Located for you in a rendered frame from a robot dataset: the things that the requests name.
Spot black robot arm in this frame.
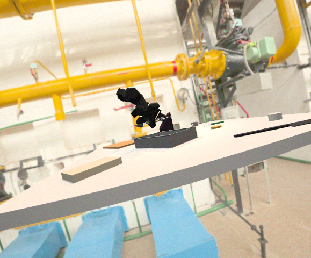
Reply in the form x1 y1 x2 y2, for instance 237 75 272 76
116 88 168 122

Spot light wooden board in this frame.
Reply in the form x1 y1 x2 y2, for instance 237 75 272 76
103 140 134 149

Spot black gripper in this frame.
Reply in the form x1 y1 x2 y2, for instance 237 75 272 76
136 101 160 128

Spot grey cylinder with orange lid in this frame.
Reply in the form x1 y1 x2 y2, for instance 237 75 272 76
173 123 180 130

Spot beige rectangular block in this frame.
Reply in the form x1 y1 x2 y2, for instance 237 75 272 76
61 157 123 183

